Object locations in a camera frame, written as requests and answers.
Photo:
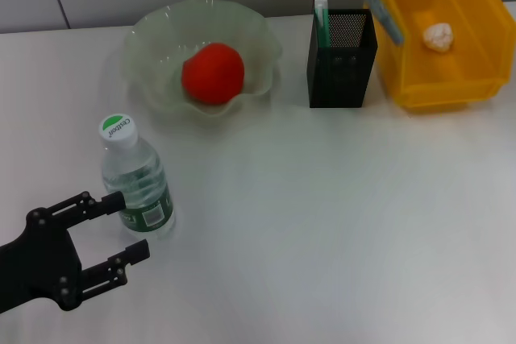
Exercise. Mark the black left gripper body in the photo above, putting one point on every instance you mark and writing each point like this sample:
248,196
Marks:
40,263

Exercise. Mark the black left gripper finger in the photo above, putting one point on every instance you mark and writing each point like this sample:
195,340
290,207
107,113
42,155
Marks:
115,265
86,205

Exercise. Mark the grey glitter marker pen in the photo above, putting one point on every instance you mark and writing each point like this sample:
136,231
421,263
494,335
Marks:
385,15

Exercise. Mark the clear water bottle green label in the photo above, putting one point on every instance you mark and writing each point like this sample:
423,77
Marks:
137,183

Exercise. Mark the mint green utility knife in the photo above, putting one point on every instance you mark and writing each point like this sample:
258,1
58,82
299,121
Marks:
321,21

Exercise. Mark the white paper ball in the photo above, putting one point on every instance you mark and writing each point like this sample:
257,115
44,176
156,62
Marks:
438,37

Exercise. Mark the red-orange toy orange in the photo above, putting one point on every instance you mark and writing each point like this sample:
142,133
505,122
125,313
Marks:
213,74

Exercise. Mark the black mesh pen holder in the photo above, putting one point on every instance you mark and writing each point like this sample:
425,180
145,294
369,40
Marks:
338,78

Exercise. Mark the translucent green wavy fruit bowl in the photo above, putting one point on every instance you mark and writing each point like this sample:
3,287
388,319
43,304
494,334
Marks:
161,46

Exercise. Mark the yellow plastic storage bin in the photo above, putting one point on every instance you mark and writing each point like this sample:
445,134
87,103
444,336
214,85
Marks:
443,78

